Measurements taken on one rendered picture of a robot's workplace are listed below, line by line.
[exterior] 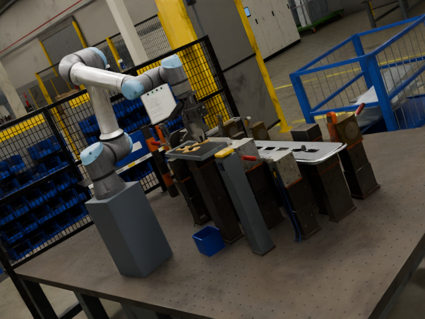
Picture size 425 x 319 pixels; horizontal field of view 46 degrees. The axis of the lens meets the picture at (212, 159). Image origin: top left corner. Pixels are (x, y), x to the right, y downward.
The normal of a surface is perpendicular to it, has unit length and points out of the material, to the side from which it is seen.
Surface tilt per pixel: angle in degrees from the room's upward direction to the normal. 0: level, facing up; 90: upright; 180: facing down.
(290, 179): 90
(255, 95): 90
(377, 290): 0
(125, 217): 90
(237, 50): 90
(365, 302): 0
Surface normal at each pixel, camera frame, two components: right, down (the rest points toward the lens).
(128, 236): 0.68, -0.08
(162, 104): 0.48, 0.05
